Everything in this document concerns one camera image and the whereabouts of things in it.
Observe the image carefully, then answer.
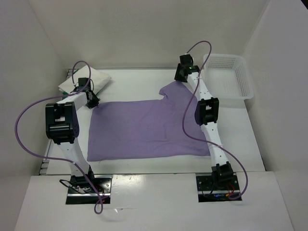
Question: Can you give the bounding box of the cream white t shirt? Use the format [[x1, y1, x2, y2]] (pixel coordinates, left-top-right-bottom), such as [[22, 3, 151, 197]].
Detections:
[[58, 66, 111, 94]]

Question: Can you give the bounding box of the lavender t shirt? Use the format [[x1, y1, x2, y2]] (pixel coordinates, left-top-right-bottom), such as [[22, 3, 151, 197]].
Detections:
[[87, 81, 210, 162]]

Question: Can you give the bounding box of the green t shirt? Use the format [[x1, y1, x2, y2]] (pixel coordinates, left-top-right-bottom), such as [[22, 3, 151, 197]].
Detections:
[[58, 69, 78, 94]]

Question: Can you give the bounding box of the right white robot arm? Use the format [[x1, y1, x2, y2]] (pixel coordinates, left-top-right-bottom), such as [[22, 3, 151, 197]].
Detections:
[[175, 64, 233, 190]]

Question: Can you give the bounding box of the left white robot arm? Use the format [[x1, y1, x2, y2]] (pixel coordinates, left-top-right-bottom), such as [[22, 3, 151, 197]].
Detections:
[[45, 89, 100, 193]]

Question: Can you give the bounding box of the white plastic basket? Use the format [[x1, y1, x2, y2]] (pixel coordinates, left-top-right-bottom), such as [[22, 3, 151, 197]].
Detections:
[[204, 54, 254, 100]]

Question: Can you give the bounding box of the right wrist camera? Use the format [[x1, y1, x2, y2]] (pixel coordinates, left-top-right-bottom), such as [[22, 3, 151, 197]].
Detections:
[[180, 53, 194, 66]]

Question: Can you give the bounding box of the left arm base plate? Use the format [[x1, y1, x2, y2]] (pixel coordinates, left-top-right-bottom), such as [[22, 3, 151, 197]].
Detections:
[[59, 175, 112, 205]]

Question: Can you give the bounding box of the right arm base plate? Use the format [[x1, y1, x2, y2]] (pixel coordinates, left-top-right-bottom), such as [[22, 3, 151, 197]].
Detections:
[[195, 173, 241, 203]]

